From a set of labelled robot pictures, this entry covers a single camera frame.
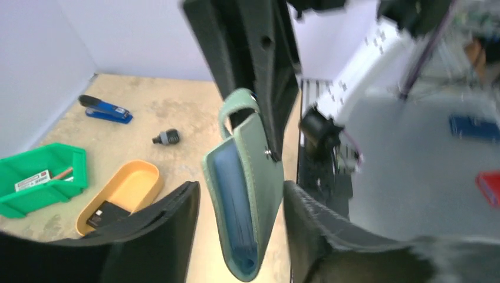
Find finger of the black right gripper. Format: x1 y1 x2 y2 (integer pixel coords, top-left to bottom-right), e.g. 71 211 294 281
238 1 300 162
181 0 261 130

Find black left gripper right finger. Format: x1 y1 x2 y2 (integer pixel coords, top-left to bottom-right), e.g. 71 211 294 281
284 181 499 282

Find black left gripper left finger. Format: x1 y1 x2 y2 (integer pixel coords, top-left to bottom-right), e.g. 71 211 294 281
1 181 200 282

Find black credit card stack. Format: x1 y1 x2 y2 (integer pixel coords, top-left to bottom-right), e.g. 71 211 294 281
86 201 130 229

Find teal card holder wallet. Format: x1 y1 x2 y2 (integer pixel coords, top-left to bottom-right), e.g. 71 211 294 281
202 88 284 282

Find tan oval tray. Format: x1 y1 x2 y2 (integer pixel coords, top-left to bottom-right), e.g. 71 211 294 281
75 160 164 236

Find black grey knob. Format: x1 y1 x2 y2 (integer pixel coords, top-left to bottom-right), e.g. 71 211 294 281
152 129 180 146

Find small items in bin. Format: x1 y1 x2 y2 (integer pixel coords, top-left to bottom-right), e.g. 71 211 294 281
14 167 74 192

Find green plastic bin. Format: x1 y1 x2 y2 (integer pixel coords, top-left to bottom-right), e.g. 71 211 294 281
1 143 88 218

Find blue black lighter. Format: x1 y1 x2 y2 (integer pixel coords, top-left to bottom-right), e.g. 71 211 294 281
78 94 133 124

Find aluminium frame rail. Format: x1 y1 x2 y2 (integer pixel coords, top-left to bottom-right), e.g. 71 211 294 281
300 78 333 117

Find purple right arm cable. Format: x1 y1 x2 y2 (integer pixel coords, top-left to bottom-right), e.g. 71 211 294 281
398 0 460 100

